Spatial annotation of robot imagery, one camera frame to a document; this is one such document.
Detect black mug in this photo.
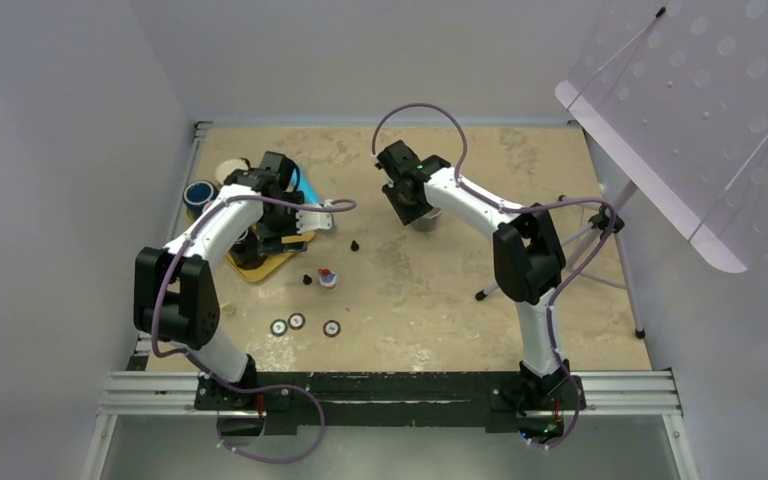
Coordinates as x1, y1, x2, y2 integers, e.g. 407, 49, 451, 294
229, 228, 265, 270

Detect right round token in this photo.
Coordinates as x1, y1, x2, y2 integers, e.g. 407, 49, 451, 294
322, 320, 341, 338

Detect cream white mug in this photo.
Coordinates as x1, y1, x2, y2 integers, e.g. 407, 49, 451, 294
214, 158, 251, 186

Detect small cream cap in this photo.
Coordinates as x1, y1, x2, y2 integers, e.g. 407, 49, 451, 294
220, 302, 236, 315

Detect dark blue mug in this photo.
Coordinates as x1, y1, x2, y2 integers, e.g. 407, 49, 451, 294
182, 180, 218, 218

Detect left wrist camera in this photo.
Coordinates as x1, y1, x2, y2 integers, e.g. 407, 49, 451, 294
295, 202, 336, 234

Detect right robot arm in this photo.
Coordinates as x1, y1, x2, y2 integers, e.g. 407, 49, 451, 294
375, 141, 569, 407

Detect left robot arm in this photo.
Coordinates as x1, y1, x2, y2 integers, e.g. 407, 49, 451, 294
133, 151, 307, 409

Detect blue plastic tube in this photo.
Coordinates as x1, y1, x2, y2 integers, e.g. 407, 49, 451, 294
291, 165, 327, 204

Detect grey mug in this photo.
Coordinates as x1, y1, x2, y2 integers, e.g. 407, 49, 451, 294
410, 207, 442, 233

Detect black base bar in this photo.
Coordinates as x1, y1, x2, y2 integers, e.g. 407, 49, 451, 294
194, 371, 586, 439

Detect yellow tray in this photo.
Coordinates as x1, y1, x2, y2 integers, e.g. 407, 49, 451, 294
224, 244, 297, 283

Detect translucent perforated panel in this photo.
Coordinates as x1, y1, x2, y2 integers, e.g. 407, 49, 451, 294
555, 1, 768, 273

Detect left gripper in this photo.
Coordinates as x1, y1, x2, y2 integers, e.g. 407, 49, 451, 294
255, 191, 307, 254

